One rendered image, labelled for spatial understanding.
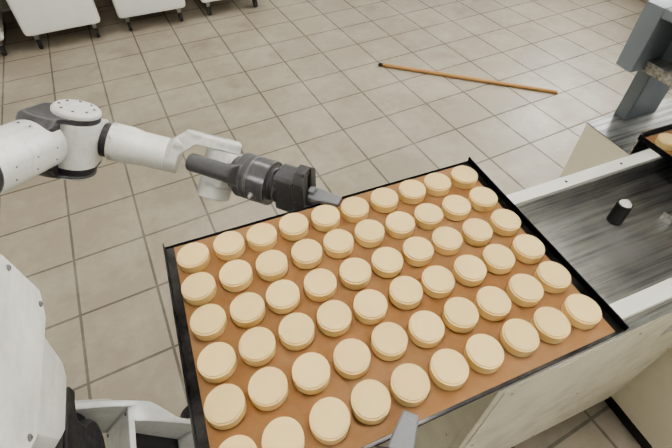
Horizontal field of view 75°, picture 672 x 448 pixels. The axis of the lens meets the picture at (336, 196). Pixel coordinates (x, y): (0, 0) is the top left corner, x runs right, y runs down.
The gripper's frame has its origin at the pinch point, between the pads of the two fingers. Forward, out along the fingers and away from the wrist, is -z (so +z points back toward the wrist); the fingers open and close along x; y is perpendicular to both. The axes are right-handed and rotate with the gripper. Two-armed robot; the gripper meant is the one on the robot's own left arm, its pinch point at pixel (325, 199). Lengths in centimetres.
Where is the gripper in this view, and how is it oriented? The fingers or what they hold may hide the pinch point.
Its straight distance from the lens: 81.2
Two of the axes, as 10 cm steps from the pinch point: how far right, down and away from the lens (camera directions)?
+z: -9.2, -2.8, 2.7
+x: 0.0, -7.0, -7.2
